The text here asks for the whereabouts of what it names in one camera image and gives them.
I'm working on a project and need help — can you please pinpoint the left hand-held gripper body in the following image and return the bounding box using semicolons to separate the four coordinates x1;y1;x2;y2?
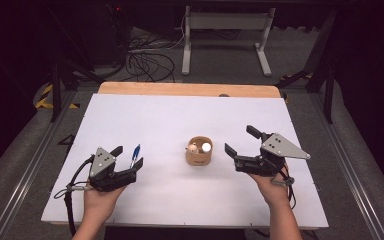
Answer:
88;146;138;193

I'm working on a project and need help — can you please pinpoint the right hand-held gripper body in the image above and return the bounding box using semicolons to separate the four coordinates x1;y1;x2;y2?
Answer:
233;132;312;178

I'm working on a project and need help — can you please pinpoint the blue pen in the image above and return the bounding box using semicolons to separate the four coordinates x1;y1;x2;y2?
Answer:
129;143;141;169

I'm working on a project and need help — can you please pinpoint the round wooden pen holder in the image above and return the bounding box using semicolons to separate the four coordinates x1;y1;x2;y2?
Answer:
185;135;214;167

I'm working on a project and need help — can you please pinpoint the person's left hand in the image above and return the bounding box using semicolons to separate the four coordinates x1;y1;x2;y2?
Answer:
83;184;128;225

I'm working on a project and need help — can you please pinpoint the person's right hand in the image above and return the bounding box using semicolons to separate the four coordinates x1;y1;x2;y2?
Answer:
248;170;293;208

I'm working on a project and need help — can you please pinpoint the small pale figurine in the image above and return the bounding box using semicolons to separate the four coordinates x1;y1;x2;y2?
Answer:
185;142;201;155

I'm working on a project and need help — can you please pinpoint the white board cover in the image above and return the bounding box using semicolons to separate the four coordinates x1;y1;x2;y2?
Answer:
40;93;330;230

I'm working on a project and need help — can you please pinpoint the black metal stand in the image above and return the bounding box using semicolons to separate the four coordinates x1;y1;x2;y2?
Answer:
44;4;108;123
274;9;338;124

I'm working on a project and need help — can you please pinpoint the yellow black hazard tape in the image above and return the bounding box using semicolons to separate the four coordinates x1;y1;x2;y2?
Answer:
34;83;81;110

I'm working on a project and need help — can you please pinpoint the black equipment box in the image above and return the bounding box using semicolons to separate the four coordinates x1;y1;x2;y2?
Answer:
79;3;131;71

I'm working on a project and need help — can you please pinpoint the right hand-held gripper cable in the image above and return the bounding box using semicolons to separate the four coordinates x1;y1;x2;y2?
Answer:
270;164;298;210

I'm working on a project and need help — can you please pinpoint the hand-held gripper cable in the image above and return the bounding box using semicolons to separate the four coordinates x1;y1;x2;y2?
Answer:
270;164;298;210
53;153;96;238

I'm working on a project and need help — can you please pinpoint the left hand-held gripper cable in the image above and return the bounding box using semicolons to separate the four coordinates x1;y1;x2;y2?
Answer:
53;153;96;238

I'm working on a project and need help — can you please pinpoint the aluminium floor rail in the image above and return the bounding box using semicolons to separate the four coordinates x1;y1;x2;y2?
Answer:
308;94;384;240
0;89;78;240

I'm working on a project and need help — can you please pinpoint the bundle of black floor cables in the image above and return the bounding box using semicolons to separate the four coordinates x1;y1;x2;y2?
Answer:
119;26;188;83

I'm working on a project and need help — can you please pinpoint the white metal stand frame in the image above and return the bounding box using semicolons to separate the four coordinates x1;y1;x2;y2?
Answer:
181;5;277;78

